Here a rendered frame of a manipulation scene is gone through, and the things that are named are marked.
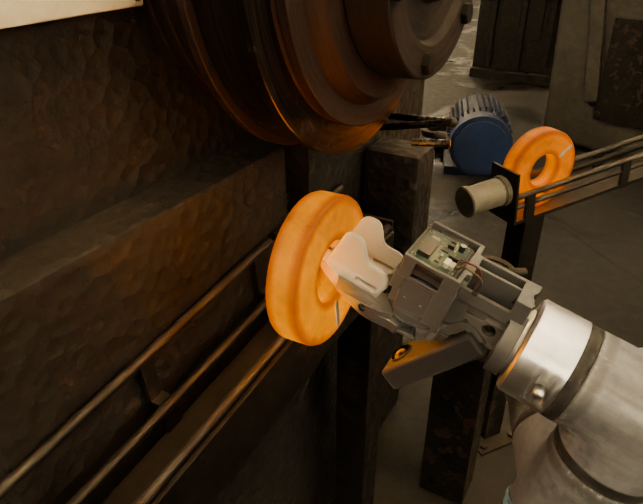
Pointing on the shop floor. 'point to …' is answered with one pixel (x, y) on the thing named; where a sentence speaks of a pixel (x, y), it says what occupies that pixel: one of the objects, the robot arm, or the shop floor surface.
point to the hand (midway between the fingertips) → (321, 251)
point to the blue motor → (477, 136)
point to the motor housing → (455, 425)
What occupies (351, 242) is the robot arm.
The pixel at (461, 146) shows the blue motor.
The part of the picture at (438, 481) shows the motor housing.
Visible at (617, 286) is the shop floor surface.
